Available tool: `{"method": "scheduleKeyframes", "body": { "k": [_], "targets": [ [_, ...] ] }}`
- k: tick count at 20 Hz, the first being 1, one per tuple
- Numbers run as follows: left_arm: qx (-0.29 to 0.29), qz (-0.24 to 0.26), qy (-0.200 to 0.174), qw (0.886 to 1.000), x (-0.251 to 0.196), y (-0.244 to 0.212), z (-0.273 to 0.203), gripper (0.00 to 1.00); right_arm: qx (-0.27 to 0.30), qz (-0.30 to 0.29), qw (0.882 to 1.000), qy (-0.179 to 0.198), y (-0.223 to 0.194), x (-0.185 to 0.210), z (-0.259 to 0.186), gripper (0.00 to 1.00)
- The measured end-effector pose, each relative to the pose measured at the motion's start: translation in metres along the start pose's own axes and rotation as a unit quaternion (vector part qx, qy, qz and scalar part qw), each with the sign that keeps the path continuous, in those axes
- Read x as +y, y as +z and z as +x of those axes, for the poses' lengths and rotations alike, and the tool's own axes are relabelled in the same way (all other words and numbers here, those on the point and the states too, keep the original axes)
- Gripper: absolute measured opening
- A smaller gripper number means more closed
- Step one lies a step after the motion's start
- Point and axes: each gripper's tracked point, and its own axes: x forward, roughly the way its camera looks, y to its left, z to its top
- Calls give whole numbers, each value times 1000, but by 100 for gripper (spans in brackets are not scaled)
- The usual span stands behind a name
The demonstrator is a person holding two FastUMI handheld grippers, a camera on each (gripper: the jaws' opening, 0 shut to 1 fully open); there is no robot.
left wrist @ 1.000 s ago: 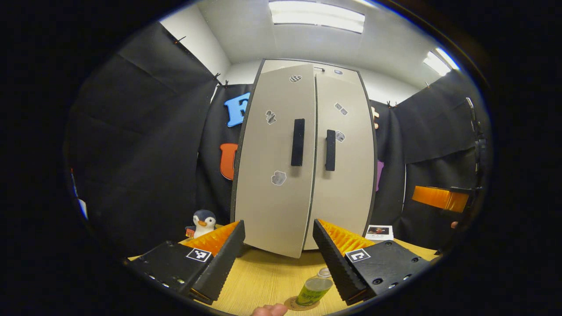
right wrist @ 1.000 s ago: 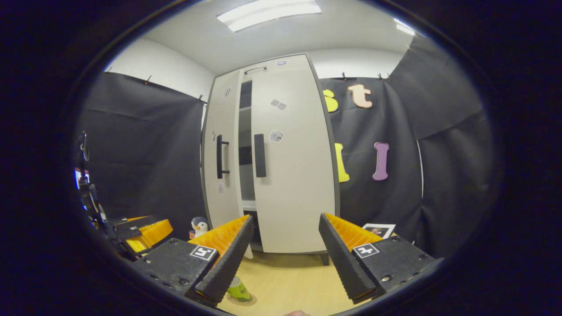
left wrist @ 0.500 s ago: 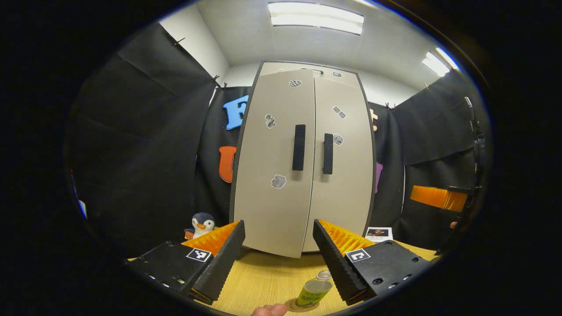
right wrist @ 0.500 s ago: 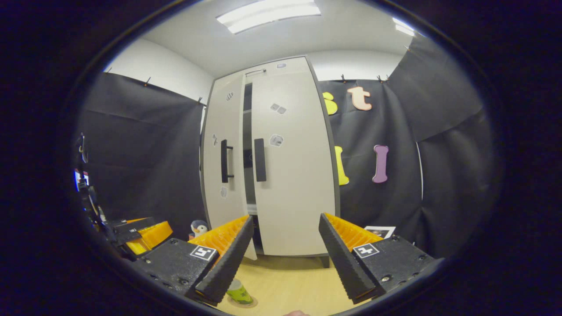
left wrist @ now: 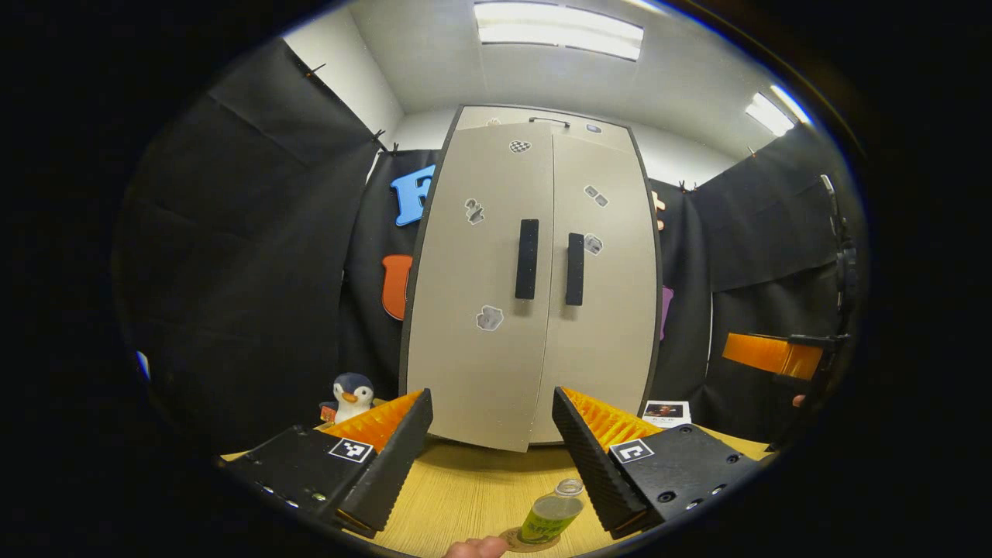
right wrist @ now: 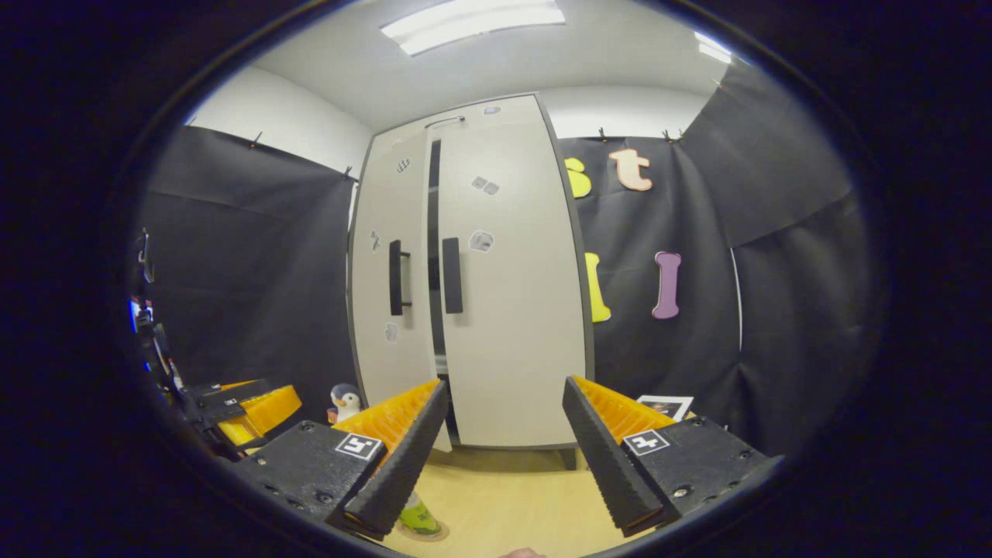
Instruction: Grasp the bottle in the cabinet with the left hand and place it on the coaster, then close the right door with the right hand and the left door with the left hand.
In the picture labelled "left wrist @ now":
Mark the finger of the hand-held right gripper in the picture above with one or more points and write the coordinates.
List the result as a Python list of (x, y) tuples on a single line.
[(767, 355)]

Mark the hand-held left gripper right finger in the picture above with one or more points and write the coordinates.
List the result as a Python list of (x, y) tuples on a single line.
[(601, 465)]

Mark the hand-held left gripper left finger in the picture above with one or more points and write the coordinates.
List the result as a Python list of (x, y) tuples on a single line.
[(387, 465)]

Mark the green label bottle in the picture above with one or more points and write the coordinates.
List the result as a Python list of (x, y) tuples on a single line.
[(550, 515)]

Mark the white cabinet door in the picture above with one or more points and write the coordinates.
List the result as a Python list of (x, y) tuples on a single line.
[(612, 349), (465, 349)]

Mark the round brown coaster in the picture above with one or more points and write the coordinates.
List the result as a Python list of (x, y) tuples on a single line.
[(508, 539)]

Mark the white cabinet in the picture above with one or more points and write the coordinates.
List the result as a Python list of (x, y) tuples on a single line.
[(660, 325)]

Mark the white cabinet drawer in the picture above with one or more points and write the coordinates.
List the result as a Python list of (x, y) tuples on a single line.
[(511, 115)]

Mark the penguin plush toy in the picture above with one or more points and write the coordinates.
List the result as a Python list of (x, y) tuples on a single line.
[(353, 395)]

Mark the white photo card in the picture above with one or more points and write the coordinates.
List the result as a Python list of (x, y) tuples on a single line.
[(666, 415)]

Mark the small ceiling light panel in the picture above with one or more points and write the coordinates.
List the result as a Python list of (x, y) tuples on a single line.
[(767, 115)]

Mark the black backdrop cloth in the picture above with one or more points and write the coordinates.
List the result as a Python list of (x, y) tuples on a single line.
[(232, 271)]

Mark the large ceiling light panel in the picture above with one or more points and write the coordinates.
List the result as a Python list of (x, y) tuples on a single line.
[(558, 31)]

